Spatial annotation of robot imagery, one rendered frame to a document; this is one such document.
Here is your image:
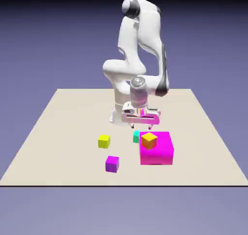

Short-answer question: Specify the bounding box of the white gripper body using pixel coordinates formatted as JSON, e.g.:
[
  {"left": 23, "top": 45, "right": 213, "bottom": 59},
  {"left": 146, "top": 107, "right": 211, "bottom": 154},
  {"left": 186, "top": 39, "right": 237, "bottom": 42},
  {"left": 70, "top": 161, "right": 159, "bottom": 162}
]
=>
[{"left": 121, "top": 110, "right": 161, "bottom": 125}]

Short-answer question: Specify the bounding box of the small orange cube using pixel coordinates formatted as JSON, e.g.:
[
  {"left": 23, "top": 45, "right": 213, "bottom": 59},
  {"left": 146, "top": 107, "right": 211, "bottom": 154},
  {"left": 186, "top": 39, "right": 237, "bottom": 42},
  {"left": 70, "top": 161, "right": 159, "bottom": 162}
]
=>
[{"left": 141, "top": 132, "right": 158, "bottom": 150}]

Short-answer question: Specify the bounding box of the small yellow cube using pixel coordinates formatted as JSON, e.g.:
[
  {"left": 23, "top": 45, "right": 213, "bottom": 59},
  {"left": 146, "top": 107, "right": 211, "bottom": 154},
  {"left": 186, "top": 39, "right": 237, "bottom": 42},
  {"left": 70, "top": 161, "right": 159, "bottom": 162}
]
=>
[{"left": 98, "top": 134, "right": 111, "bottom": 149}]

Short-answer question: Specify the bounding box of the small purple cube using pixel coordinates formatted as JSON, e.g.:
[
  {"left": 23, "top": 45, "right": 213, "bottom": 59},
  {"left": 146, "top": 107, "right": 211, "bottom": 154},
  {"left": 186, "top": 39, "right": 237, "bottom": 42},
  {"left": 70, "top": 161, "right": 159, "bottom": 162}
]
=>
[{"left": 105, "top": 156, "right": 120, "bottom": 173}]

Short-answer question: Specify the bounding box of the large magenta box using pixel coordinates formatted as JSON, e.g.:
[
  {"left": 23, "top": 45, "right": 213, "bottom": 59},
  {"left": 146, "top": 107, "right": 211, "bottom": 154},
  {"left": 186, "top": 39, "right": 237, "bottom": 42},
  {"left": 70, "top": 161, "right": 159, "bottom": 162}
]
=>
[{"left": 139, "top": 131, "right": 174, "bottom": 166}]

